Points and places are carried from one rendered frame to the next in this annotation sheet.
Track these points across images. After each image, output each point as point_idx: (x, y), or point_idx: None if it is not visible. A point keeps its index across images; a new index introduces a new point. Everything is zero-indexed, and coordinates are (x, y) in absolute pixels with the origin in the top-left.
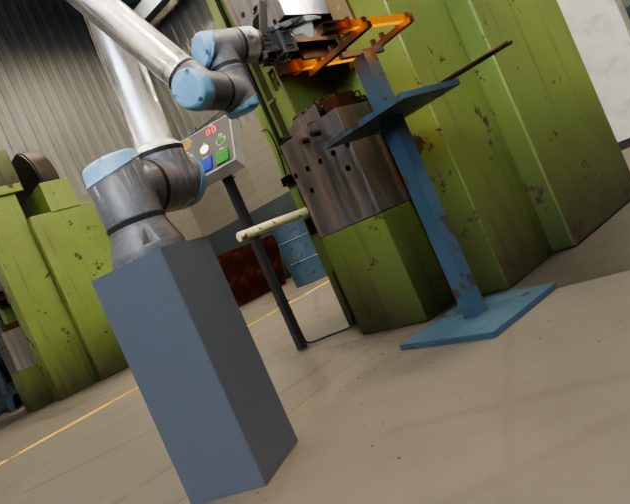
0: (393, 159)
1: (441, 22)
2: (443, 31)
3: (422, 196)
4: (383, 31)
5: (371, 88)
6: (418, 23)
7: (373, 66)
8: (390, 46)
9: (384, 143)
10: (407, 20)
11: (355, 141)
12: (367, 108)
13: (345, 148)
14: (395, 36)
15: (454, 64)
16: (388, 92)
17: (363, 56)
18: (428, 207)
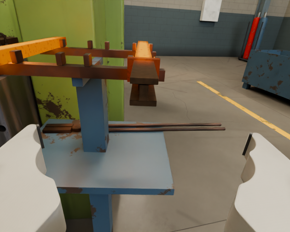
0: (41, 126)
1: (103, 18)
2: (103, 27)
3: (106, 223)
4: (76, 13)
5: (92, 122)
6: (99, 17)
7: (104, 96)
8: (78, 33)
9: (36, 113)
10: (152, 55)
11: (13, 124)
12: (26, 76)
13: None
14: (89, 28)
15: (104, 58)
16: (107, 127)
17: (99, 82)
18: (107, 230)
